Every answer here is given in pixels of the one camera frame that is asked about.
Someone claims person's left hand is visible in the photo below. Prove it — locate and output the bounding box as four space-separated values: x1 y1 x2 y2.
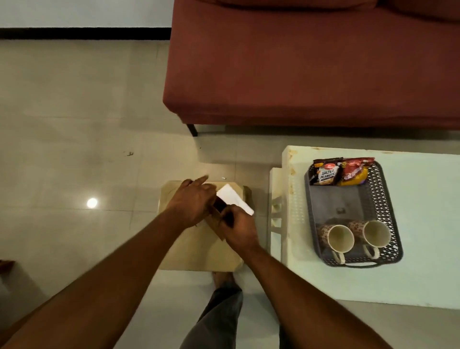
165 175 218 229

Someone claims person's right hand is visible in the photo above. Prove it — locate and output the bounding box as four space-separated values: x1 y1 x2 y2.
218 204 261 253

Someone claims small brown cardboard box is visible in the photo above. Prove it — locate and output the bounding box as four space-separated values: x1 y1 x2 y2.
196 197 235 241

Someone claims white paper sheet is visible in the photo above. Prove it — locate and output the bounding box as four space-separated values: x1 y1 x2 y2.
216 184 255 216

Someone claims person's right forearm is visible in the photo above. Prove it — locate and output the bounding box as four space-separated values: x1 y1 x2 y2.
235 244 393 349

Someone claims person's left forearm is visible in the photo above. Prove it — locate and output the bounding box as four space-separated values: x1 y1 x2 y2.
0 209 188 349

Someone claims beige plastic stool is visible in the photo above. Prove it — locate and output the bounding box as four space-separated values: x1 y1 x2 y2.
158 180 252 273

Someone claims person's bare foot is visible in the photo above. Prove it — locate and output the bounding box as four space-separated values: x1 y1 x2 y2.
212 271 236 290

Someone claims person's grey trouser leg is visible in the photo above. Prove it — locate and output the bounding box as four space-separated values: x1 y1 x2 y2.
180 280 284 349

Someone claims brown and white snack packet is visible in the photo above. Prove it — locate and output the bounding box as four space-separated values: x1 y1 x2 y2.
310 157 344 186

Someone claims grey perforated plastic tray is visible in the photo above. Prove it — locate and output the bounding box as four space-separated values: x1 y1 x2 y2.
305 160 404 268

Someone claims patterned ceramic mug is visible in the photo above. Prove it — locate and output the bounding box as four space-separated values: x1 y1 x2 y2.
318 224 356 265
348 220 391 260

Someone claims red and yellow snack packet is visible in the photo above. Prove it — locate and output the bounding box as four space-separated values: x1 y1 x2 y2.
338 157 375 187

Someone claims dark red sofa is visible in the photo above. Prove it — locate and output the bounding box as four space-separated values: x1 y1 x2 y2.
163 0 460 131

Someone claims white table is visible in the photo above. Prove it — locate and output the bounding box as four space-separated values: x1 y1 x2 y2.
281 145 460 310

